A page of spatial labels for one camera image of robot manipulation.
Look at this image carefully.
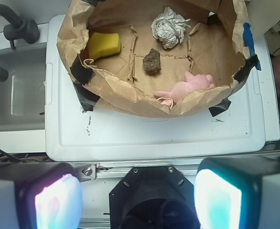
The pink plush bunny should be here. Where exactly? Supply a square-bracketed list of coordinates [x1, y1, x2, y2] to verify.
[153, 72, 215, 109]

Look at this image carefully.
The gripper glowing gel right finger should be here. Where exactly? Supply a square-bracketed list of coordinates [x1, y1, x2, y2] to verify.
[194, 156, 280, 229]

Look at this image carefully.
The crumpled white paper ball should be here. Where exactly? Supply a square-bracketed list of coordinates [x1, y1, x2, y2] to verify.
[151, 7, 191, 49]

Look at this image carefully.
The brown rock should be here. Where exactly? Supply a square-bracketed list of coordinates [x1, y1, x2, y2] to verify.
[142, 48, 161, 75]

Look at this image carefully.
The brown paper bag tray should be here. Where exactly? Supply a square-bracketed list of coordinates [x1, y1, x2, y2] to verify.
[57, 0, 260, 118]

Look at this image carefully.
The aluminium frame rail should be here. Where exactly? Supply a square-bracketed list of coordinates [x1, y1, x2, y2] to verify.
[71, 157, 203, 178]

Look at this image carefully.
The white sink basin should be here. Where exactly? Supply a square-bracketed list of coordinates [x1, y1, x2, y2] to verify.
[0, 43, 46, 132]

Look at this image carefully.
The white plastic container lid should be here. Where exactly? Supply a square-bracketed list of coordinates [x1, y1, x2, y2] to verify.
[45, 15, 266, 161]

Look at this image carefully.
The gripper glowing gel left finger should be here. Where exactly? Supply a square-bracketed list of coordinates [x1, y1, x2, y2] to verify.
[0, 162, 83, 229]

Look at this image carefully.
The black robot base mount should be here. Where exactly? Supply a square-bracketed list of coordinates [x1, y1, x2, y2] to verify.
[109, 167, 201, 229]

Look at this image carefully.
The dark grey faucet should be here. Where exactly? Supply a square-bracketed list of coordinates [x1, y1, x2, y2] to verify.
[0, 4, 40, 82]

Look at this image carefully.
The yellow sponge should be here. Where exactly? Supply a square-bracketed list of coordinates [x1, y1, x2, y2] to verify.
[87, 32, 121, 60]

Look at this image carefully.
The metal corner bracket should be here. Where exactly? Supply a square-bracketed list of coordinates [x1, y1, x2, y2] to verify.
[73, 163, 97, 182]

